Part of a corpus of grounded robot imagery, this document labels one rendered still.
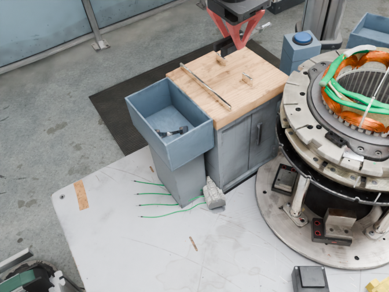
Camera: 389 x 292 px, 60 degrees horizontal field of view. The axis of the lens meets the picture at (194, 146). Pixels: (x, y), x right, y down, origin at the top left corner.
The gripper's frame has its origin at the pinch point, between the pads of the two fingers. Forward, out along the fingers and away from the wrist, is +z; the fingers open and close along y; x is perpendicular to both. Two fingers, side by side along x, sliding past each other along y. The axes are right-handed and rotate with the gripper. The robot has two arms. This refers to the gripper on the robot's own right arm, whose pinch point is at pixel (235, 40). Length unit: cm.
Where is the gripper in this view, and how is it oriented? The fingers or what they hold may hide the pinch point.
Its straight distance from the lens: 64.1
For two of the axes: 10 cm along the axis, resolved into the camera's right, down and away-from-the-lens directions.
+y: 5.7, 6.3, -5.2
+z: 1.0, 5.8, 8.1
